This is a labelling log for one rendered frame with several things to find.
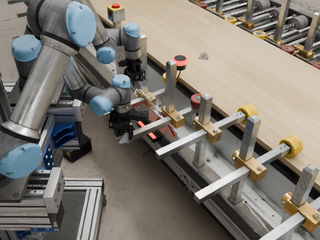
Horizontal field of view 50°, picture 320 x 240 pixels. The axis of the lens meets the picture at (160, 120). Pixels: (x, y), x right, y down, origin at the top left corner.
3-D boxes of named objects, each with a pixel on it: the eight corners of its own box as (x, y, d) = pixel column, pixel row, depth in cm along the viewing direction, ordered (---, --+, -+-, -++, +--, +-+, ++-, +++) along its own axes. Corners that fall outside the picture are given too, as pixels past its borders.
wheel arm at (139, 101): (105, 120, 177) (104, 114, 174) (102, 117, 179) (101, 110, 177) (174, 94, 196) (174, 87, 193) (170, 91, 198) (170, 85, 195)
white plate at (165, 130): (175, 148, 174) (176, 133, 168) (148, 120, 191) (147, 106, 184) (176, 147, 175) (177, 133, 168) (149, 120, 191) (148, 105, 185)
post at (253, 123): (234, 206, 149) (254, 121, 118) (228, 201, 151) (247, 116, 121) (239, 203, 151) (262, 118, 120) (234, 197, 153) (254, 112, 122)
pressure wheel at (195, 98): (195, 122, 175) (197, 104, 168) (186, 114, 180) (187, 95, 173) (207, 116, 179) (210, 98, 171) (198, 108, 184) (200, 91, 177)
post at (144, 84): (143, 114, 197) (140, 36, 166) (139, 111, 199) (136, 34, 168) (148, 112, 198) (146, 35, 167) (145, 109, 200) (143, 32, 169)
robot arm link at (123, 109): (125, 93, 148) (135, 103, 143) (125, 102, 151) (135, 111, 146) (109, 98, 145) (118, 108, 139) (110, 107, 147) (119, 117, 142)
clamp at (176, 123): (175, 129, 167) (176, 121, 164) (160, 114, 176) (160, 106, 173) (185, 125, 170) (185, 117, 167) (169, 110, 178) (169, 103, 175)
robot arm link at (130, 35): (121, 21, 153) (140, 21, 153) (123, 44, 160) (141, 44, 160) (120, 29, 147) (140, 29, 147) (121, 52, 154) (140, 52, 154)
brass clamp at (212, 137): (210, 145, 145) (212, 135, 142) (190, 127, 154) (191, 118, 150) (221, 139, 148) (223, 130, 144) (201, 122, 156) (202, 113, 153)
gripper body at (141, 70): (132, 85, 163) (131, 63, 155) (123, 77, 168) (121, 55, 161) (145, 81, 166) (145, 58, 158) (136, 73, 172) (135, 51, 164)
